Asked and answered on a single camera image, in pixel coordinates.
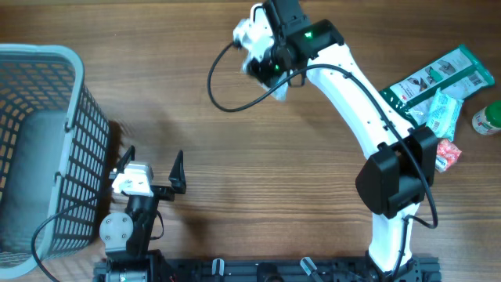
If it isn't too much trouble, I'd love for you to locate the red patterned small box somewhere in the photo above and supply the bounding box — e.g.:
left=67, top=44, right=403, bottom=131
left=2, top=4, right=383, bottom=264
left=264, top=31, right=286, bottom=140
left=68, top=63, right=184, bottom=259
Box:
left=435, top=139, right=462, bottom=172

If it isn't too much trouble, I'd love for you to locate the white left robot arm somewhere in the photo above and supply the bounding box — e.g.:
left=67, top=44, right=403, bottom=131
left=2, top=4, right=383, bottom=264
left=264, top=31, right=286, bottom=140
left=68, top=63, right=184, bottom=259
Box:
left=93, top=146, right=186, bottom=282

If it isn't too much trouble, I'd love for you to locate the green glove package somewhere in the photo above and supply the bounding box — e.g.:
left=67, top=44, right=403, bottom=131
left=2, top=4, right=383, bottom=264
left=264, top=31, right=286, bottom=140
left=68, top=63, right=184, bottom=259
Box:
left=380, top=45, right=495, bottom=127

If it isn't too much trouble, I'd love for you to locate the teal tissue pack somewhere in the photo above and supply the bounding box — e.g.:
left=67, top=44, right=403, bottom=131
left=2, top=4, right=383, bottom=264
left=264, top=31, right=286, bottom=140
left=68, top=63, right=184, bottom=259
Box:
left=426, top=88, right=463, bottom=142

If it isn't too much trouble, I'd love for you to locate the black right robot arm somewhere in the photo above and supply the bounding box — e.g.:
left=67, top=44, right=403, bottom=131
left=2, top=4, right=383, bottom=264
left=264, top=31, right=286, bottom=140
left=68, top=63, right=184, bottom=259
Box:
left=232, top=1, right=441, bottom=281

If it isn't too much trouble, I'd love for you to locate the green lid jar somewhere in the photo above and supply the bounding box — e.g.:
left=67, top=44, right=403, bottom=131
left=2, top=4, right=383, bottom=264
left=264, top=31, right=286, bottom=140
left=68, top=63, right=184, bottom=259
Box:
left=472, top=100, right=501, bottom=136

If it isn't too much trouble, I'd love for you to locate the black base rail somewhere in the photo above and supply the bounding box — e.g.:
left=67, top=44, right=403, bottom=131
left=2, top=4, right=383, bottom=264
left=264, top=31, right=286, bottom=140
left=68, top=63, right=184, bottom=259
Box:
left=92, top=256, right=442, bottom=282

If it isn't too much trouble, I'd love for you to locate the grey plastic basket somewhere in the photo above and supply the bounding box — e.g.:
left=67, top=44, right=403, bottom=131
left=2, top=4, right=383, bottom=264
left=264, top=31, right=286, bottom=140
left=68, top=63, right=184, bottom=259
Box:
left=1, top=44, right=110, bottom=279

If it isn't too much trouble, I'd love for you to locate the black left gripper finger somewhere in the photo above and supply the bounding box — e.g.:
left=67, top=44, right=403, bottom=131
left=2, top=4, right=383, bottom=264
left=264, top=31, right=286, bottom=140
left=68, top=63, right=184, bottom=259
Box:
left=169, top=150, right=186, bottom=194
left=113, top=146, right=135, bottom=174

